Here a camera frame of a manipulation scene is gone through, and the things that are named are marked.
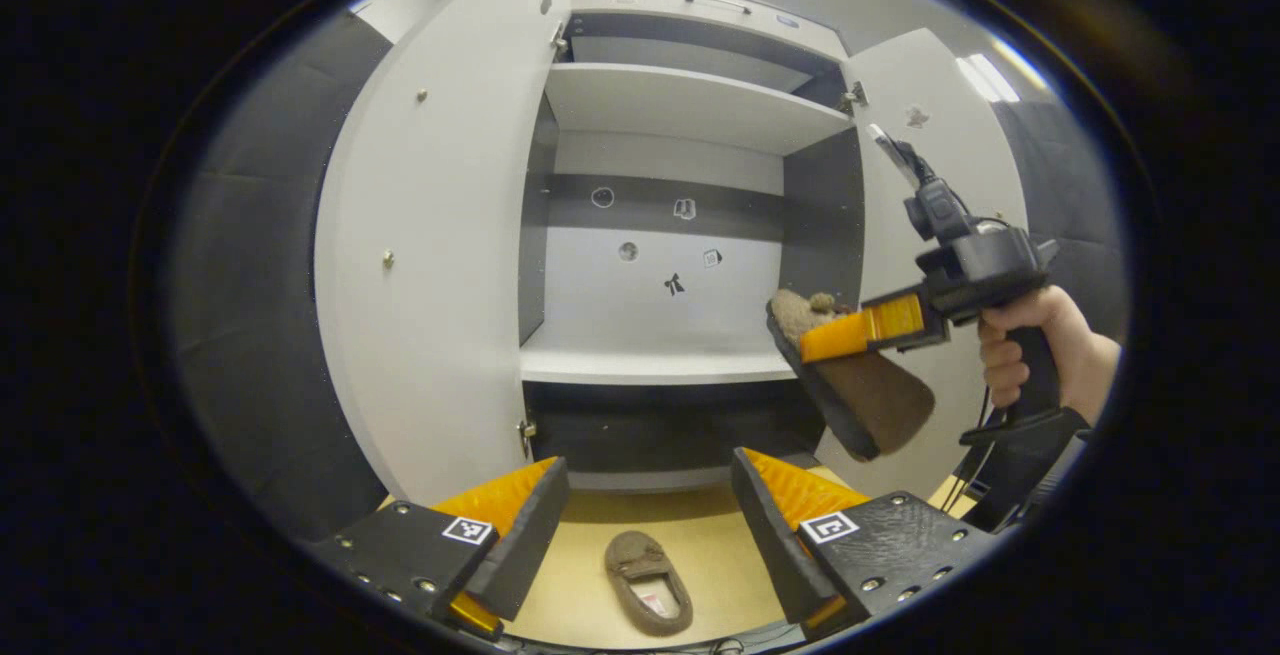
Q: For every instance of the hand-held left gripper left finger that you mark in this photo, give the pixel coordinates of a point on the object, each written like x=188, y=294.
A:
x=525, y=545

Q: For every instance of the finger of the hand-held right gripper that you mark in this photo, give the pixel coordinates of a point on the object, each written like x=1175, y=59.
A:
x=860, y=330

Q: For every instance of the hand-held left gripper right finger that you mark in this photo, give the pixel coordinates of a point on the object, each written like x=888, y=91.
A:
x=770, y=550

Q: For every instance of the brown fuzzy shoe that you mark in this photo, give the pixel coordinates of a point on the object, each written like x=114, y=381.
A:
x=880, y=400
x=648, y=585

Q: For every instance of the white shoe cabinet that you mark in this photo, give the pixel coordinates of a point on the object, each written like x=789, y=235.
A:
x=660, y=285

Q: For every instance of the metal door hinge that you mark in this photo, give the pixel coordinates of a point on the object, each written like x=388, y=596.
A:
x=559, y=37
x=527, y=438
x=854, y=97

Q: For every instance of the white cabinet shelf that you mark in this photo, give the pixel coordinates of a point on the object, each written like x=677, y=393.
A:
x=650, y=360
x=690, y=105

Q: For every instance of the black quilted curtain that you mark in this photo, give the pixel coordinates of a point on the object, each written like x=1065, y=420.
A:
x=1070, y=195
x=260, y=285

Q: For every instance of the ceiling light panel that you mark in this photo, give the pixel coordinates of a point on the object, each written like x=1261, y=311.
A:
x=987, y=78

